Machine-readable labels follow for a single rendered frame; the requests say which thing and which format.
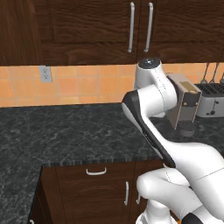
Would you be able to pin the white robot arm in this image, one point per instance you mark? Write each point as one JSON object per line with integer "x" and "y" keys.
{"x": 186, "y": 163}

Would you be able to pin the dark wood drawer front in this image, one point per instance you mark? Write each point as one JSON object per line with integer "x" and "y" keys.
{"x": 96, "y": 172}

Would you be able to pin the dark wood base cupboard door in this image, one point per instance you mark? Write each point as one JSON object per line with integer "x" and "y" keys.
{"x": 96, "y": 204}
{"x": 142, "y": 172}

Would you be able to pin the beige coffee machine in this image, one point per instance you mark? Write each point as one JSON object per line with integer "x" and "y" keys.
{"x": 186, "y": 105}

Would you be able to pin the silver toaster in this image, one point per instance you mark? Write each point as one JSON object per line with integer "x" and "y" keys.
{"x": 210, "y": 102}

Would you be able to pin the hanging metal kitchen tool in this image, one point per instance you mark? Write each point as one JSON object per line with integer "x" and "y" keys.
{"x": 205, "y": 74}
{"x": 214, "y": 73}
{"x": 222, "y": 77}

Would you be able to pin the dark wood tall cupboard panel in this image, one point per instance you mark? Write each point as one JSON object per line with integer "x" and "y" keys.
{"x": 19, "y": 32}

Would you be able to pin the white wall socket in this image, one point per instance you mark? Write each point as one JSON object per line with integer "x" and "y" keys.
{"x": 45, "y": 73}

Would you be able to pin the dark wood wall cupboard door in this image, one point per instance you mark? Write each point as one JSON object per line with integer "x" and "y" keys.
{"x": 186, "y": 29}
{"x": 87, "y": 29}

